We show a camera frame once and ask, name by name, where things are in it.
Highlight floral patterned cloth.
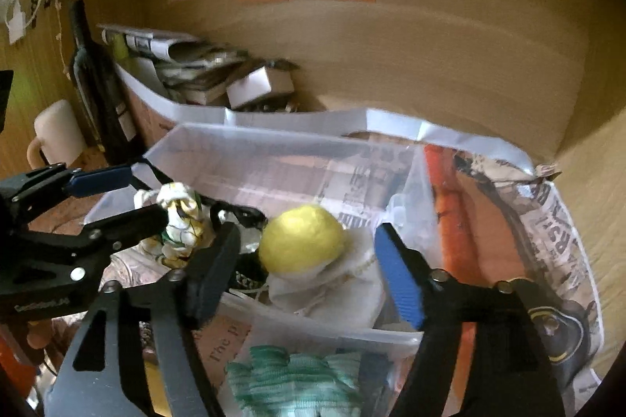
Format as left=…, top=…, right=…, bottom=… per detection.
left=134, top=182, right=214, bottom=269

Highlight dark wine bottle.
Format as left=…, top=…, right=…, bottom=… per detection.
left=70, top=0, right=146, bottom=166

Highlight stack of newspapers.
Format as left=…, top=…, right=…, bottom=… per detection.
left=100, top=24, right=297, bottom=110

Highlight yellow foam ball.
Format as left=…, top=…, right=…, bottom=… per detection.
left=258, top=205, right=347, bottom=275

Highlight white cloth pouch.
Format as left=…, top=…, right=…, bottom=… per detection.
left=267, top=227, right=386, bottom=329

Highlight cream black tote bag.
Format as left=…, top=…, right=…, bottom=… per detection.
left=209, top=201, right=268, bottom=293

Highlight green knitted glove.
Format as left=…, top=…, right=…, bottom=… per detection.
left=226, top=345, right=363, bottom=416

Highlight wooden shelf unit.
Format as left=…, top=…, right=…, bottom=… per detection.
left=0, top=0, right=626, bottom=374

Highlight clear plastic bin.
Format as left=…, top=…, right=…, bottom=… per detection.
left=84, top=121, right=444, bottom=417

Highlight small white cardboard box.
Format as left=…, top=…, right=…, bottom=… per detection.
left=226, top=67, right=295, bottom=110

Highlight cream ceramic mug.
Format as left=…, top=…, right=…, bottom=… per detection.
left=27, top=99, right=87, bottom=169

